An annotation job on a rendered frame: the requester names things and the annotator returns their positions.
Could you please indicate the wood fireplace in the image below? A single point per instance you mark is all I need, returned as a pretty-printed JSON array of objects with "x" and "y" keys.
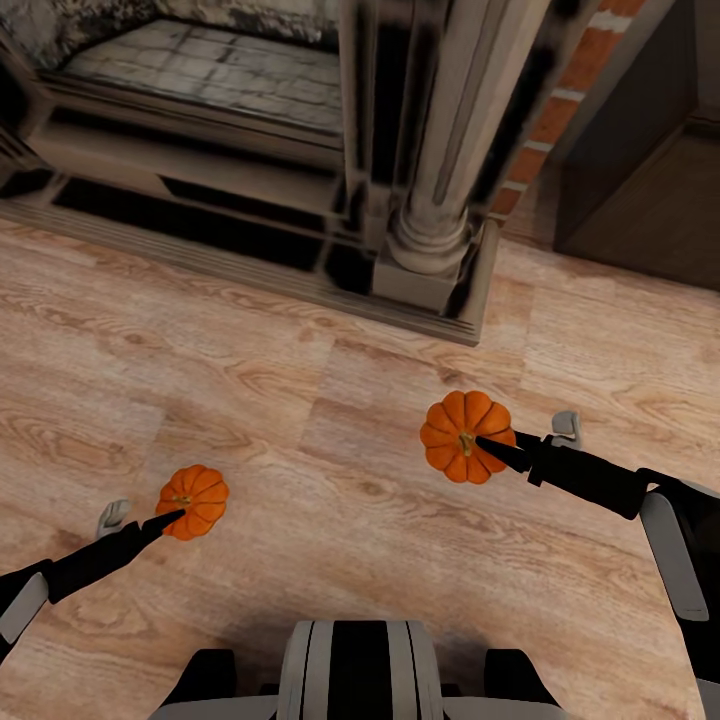
[{"x": 340, "y": 152}]

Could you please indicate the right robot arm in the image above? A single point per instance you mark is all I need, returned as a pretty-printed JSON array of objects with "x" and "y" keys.
[{"x": 681, "y": 520}]

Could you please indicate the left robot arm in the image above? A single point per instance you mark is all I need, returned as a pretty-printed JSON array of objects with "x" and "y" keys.
[{"x": 24, "y": 592}]

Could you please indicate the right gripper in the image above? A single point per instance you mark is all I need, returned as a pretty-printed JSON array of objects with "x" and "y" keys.
[{"x": 577, "y": 472}]

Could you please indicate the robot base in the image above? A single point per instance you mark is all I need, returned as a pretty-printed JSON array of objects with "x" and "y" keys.
[{"x": 513, "y": 691}]

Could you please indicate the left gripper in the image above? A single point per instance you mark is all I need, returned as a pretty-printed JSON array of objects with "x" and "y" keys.
[{"x": 118, "y": 550}]

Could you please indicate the pumpkin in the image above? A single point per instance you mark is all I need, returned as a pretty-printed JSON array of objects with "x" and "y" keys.
[
  {"x": 450, "y": 432},
  {"x": 199, "y": 491}
]

